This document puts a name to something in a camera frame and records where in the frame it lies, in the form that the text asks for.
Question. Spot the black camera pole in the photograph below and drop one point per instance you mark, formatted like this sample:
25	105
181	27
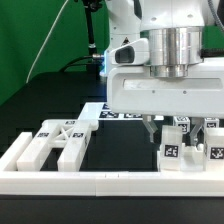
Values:
91	6

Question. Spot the white chair back piece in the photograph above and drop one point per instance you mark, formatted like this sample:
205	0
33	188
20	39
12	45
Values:
72	136

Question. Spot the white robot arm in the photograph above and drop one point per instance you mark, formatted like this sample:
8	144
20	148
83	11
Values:
156	63

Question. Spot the white chair seat piece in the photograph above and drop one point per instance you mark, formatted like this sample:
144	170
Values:
191	159

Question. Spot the white tagged cube left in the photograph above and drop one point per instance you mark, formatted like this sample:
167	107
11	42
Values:
183	122

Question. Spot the white tagged cube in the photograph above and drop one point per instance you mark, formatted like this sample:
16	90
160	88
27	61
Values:
211	122
183	122

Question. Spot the white marker base plate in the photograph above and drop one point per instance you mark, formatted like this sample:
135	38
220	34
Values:
101	111

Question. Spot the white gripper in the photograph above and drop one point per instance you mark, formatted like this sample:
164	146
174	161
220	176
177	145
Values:
131	89

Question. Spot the white U-shaped frame fence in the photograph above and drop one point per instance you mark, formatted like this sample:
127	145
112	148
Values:
15	182

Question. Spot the white tagged cube right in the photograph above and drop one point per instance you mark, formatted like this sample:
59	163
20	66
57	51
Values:
211	122

